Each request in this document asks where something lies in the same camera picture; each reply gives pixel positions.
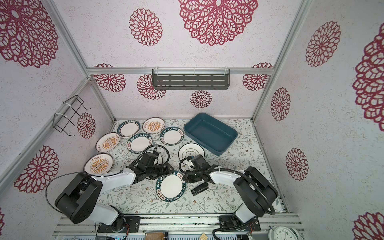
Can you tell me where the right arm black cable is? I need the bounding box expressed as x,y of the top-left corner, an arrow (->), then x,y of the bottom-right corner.
178,155 -> 277,240

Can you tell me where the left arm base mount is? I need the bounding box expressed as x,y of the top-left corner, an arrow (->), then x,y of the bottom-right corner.
97,216 -> 141,234

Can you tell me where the green rim plate front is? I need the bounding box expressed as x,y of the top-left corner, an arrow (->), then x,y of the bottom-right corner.
155,171 -> 187,202

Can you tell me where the black wire wall rack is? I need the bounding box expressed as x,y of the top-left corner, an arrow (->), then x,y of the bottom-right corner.
52,95 -> 91,137

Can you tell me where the black stapler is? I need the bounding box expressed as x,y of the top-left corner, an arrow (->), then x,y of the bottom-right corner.
191,183 -> 209,196

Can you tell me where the teal plastic bin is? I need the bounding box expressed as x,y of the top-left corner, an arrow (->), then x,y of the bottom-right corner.
184,113 -> 238,156

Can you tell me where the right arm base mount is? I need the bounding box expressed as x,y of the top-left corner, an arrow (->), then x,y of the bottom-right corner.
219,215 -> 261,232

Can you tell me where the white plate cloud motif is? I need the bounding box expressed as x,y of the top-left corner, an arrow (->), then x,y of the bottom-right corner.
178,143 -> 205,161

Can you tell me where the orange sunburst plate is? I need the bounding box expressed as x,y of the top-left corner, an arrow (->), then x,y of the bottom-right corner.
95,132 -> 121,153
83,154 -> 114,175
143,117 -> 166,134

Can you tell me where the white analog clock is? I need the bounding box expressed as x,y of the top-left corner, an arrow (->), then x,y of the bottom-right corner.
268,226 -> 302,240

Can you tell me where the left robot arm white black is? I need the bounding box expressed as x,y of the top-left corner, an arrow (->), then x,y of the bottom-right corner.
55,149 -> 166,228

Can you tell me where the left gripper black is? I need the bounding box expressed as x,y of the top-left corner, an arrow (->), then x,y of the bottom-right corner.
146,162 -> 175,181

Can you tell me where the green red rim plate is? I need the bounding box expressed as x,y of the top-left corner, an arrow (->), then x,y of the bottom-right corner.
117,120 -> 141,138

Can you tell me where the orange sunburst plate back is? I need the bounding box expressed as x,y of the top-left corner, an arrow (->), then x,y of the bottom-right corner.
143,117 -> 166,134

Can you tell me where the orange sunburst plate front left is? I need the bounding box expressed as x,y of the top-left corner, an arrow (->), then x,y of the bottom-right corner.
83,154 -> 114,175

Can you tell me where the grey wall shelf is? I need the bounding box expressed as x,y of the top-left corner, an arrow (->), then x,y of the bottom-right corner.
152,69 -> 231,90

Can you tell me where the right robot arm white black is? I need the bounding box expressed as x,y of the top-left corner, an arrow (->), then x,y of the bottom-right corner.
179,155 -> 279,223

